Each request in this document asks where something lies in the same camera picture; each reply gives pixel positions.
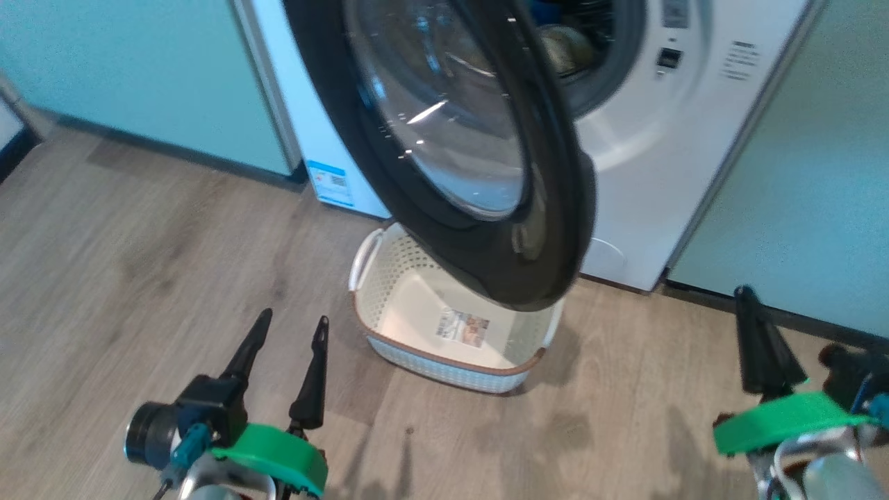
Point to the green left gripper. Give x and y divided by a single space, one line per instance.
285 455

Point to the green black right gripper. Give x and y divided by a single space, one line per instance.
785 420

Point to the dark grey round washer door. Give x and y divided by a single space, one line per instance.
486 236

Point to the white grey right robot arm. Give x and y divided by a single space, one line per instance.
826 472

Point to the white perforated laundry basket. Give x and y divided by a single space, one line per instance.
417 347

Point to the printed basket label sticker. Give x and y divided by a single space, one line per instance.
462 328

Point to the white front-load washing machine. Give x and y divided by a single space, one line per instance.
646 173

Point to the round white filter cover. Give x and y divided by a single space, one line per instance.
605 260

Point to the blue energy label sticker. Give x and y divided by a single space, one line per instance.
329 182

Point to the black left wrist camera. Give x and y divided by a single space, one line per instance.
208 410

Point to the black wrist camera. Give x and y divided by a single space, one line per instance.
851 375
208 410

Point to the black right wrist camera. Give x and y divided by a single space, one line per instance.
851 375

